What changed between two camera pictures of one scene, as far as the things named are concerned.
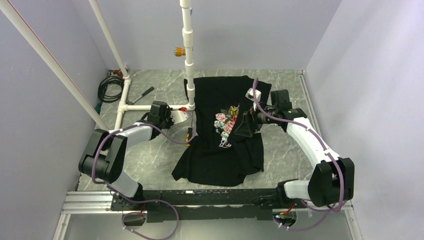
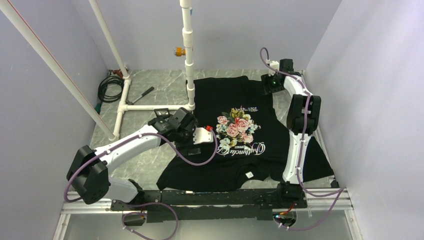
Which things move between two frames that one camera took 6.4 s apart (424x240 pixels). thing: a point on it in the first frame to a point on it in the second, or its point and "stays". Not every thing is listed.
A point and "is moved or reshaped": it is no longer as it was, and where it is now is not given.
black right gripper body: [250, 115] to [271, 81]
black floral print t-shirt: [218, 154] is moved or reshaped
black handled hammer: [129, 103] stays
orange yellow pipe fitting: [179, 51] stays
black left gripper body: [167, 121] to [185, 139]
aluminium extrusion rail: [96, 202] stays
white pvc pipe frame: [13, 14] stays
